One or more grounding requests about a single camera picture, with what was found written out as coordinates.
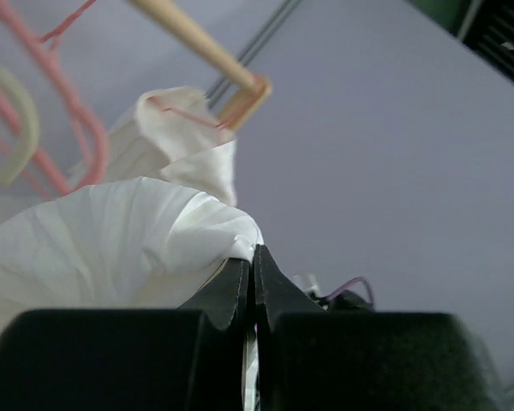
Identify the cream white garment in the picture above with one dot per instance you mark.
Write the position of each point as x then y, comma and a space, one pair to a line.
164, 154

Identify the wooden clothes rack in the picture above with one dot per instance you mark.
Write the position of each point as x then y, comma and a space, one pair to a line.
253, 89

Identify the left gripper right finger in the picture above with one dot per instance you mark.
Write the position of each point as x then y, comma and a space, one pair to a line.
314, 359

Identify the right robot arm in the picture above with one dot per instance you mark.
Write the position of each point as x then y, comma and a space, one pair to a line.
341, 299

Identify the white pleated blouse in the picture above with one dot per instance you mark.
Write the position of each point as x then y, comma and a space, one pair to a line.
131, 244

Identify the white wooden hanger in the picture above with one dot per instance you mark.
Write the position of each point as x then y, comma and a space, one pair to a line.
20, 113

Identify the pink wire hanger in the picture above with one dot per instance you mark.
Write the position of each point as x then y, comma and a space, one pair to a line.
67, 22

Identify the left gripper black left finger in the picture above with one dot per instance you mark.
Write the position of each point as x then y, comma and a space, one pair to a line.
188, 358

